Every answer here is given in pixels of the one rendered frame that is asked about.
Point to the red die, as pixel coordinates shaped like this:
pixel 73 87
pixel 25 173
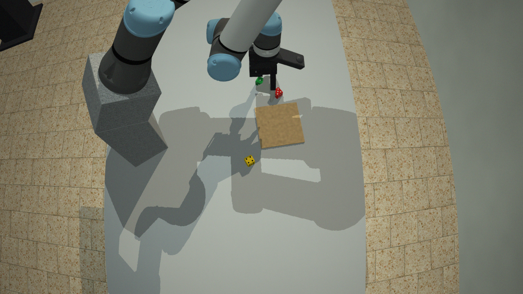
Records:
pixel 278 93

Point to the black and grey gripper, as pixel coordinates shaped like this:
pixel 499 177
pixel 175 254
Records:
pixel 259 66

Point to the yellow die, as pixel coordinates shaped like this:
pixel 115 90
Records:
pixel 249 160

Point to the tan mat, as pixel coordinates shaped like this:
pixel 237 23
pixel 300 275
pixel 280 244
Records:
pixel 279 125

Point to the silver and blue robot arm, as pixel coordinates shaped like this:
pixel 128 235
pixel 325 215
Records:
pixel 126 67

